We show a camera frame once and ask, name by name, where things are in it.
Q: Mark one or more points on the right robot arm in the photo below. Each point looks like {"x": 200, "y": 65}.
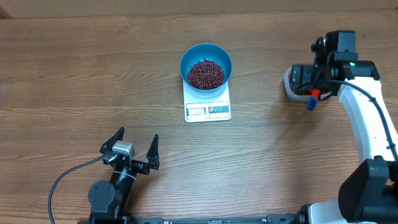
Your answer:
{"x": 369, "y": 194}

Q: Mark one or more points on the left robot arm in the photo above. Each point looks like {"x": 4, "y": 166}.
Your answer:
{"x": 108, "y": 199}

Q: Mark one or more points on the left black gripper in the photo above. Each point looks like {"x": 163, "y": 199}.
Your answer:
{"x": 152, "y": 157}

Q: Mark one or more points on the orange scoop with blue handle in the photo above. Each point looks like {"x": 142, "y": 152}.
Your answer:
{"x": 313, "y": 100}

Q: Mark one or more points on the red beans in bowl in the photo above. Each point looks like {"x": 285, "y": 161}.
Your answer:
{"x": 206, "y": 75}

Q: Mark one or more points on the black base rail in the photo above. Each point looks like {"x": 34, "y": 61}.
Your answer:
{"x": 287, "y": 218}

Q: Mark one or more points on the clear plastic container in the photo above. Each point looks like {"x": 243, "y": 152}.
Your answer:
{"x": 300, "y": 98}

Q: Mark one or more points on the white digital kitchen scale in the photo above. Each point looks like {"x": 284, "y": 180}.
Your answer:
{"x": 206, "y": 106}

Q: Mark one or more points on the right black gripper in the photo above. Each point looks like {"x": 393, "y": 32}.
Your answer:
{"x": 308, "y": 71}

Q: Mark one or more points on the blue metal bowl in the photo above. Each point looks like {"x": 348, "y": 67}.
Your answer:
{"x": 208, "y": 51}

